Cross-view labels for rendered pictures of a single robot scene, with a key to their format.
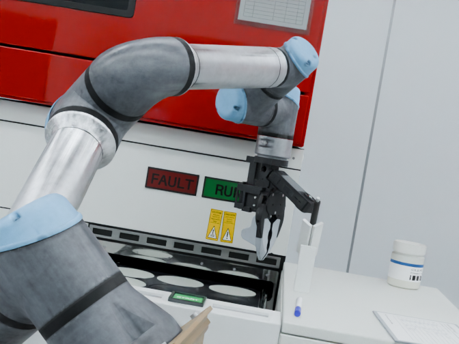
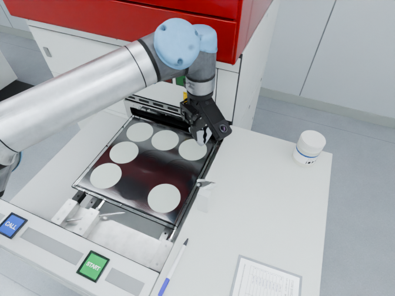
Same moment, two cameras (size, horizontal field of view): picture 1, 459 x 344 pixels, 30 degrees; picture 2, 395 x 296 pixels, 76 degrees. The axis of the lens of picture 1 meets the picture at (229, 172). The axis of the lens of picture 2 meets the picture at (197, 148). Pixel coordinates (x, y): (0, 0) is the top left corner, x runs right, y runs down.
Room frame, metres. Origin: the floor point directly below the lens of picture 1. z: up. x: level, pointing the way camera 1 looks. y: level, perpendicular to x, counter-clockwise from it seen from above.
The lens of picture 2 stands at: (1.26, -0.26, 1.60)
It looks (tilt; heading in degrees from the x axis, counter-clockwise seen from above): 50 degrees down; 19
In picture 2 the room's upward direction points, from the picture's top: straight up
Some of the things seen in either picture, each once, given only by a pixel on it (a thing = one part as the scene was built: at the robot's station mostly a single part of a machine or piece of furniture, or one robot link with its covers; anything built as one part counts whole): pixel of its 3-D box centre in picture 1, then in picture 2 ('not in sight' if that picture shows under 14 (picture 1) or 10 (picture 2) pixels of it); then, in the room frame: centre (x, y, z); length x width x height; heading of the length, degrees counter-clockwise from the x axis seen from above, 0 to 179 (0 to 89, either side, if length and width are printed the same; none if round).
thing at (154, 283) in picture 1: (173, 291); (150, 161); (1.70, 0.07, 0.90); 0.34 x 0.34 x 0.01; 87
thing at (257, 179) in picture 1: (263, 185); (198, 104); (1.78, -0.08, 1.13); 0.09 x 0.08 x 0.12; 56
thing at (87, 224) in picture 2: not in sight; (87, 222); (1.44, 0.15, 0.89); 0.08 x 0.03 x 0.03; 177
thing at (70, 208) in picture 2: not in sight; (66, 213); (1.45, 0.23, 0.89); 0.08 x 0.03 x 0.03; 177
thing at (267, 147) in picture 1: (272, 148); (199, 82); (1.77, -0.08, 1.21); 0.08 x 0.08 x 0.05
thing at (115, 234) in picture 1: (184, 246); (173, 108); (1.92, 0.07, 0.96); 0.44 x 0.01 x 0.02; 87
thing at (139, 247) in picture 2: not in sight; (113, 236); (1.44, 0.07, 0.87); 0.36 x 0.08 x 0.03; 87
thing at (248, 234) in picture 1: (253, 236); (194, 134); (1.76, -0.07, 1.03); 0.06 x 0.03 x 0.09; 56
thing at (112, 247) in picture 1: (179, 274); (173, 121); (1.92, 0.07, 0.89); 0.44 x 0.02 x 0.10; 87
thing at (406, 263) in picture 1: (406, 264); (307, 148); (1.83, -0.41, 1.01); 0.07 x 0.07 x 0.10
